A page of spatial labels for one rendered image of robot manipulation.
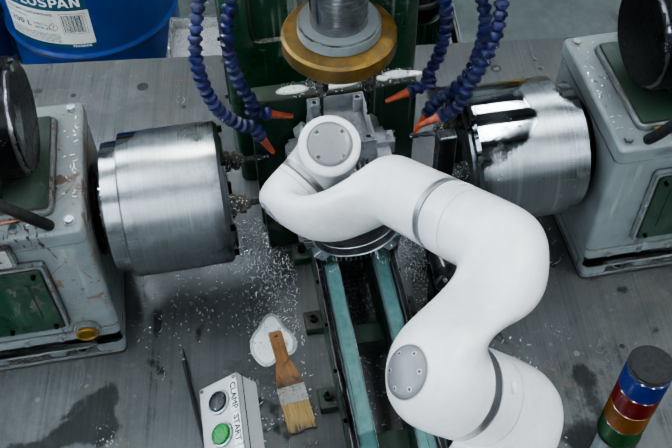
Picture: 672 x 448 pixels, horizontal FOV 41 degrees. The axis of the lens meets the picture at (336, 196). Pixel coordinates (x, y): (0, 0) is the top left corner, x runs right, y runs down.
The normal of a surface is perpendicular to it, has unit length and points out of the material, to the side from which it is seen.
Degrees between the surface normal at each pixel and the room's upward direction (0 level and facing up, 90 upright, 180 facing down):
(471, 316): 19
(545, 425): 60
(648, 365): 0
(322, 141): 29
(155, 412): 0
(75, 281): 90
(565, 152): 47
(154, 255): 84
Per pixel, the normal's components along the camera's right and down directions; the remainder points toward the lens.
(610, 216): 0.18, 0.75
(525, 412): 0.62, 0.11
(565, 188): 0.17, 0.59
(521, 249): 0.07, -0.40
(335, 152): 0.09, -0.15
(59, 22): -0.05, 0.77
